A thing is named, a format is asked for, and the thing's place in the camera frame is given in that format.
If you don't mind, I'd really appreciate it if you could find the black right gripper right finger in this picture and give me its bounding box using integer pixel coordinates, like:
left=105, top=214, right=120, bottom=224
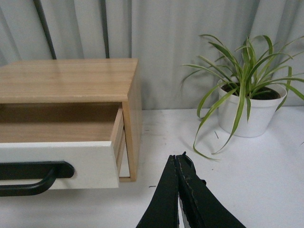
left=176, top=152, right=244, bottom=228

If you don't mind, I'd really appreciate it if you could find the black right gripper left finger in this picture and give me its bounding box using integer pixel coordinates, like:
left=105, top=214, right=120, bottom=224
left=137, top=155, right=179, bottom=228

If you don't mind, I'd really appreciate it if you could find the white drawer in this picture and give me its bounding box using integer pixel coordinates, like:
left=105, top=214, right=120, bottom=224
left=0, top=104, right=125, bottom=189

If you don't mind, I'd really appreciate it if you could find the wooden drawer cabinet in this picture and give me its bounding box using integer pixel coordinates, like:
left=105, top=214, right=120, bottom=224
left=0, top=58, right=142, bottom=183

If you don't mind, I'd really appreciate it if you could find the white plant pot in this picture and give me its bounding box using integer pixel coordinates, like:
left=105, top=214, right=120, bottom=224
left=218, top=84, right=287, bottom=137

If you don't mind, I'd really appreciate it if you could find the green spider plant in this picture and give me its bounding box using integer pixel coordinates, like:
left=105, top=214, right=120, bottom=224
left=181, top=34, right=304, bottom=162

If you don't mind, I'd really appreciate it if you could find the grey curtain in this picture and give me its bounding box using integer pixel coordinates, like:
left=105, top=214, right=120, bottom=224
left=0, top=0, right=304, bottom=109

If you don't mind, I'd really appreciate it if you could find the black upper drawer handle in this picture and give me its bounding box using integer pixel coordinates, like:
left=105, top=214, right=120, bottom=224
left=0, top=161, right=75, bottom=197

